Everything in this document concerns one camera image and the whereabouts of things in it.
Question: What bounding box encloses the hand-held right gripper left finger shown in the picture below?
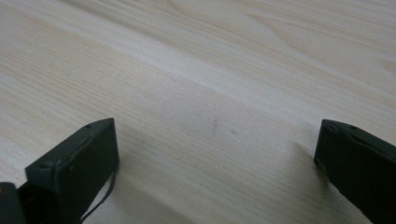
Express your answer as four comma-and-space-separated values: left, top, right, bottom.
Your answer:
17, 118, 120, 224

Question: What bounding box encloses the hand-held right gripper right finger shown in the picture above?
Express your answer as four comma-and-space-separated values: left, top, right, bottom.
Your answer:
313, 119, 396, 224

